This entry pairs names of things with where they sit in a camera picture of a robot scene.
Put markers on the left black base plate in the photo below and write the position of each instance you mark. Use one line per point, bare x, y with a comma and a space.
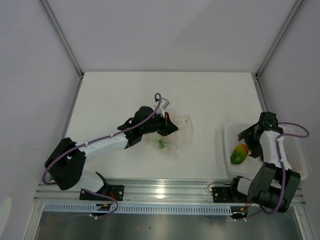
113, 191

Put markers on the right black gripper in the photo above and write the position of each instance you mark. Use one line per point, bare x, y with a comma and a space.
255, 150

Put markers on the aluminium corner post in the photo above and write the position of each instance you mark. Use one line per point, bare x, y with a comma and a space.
284, 29
56, 27

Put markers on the clear zip top bag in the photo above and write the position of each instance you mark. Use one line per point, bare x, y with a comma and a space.
179, 140

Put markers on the green orange mango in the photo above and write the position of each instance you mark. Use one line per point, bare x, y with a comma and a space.
239, 154

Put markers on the left aluminium corner post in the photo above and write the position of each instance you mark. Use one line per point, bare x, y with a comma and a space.
56, 27

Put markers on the white slotted cable duct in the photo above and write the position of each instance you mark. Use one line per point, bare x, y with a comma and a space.
132, 208

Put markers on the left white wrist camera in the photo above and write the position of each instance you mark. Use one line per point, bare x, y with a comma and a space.
160, 106

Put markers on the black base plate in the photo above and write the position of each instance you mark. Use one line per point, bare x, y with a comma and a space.
113, 191
226, 194

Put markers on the white perforated plastic basket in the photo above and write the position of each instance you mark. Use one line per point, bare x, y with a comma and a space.
250, 167

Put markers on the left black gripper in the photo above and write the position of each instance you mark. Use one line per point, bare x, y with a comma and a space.
167, 127

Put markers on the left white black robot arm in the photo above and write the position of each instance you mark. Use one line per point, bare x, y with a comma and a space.
66, 163

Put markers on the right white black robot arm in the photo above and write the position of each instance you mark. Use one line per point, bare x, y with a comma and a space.
275, 184

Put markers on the green leafy vegetable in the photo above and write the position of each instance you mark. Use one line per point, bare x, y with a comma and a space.
163, 144

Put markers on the right aluminium corner post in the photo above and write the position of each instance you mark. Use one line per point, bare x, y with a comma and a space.
284, 29

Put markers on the aluminium rail frame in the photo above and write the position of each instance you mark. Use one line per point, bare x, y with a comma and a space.
150, 191

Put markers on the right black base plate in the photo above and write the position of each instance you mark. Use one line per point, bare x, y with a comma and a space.
226, 194

